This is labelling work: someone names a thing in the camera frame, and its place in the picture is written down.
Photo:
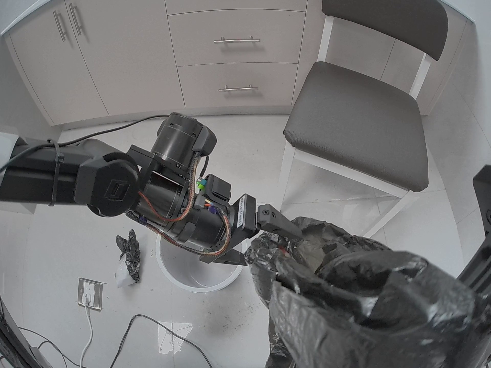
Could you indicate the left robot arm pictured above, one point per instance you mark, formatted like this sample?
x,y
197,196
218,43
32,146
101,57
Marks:
x,y
38,167

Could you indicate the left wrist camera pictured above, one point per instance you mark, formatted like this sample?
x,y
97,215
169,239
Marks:
x,y
218,188

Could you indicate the black plastic bag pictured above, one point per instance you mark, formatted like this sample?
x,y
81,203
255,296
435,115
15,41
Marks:
x,y
345,301

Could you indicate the white trash bin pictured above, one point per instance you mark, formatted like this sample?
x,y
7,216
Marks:
x,y
214,282

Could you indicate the grey chair with white legs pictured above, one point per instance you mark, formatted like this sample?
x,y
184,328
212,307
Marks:
x,y
345,128

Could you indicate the beige cabinet with drawers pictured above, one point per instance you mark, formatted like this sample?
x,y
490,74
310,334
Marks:
x,y
126,52

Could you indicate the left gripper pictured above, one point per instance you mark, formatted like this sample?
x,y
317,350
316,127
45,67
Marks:
x,y
209,228

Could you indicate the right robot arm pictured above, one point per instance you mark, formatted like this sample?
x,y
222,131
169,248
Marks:
x,y
481,205

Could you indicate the black plastic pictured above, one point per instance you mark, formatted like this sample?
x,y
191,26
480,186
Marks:
x,y
132,249

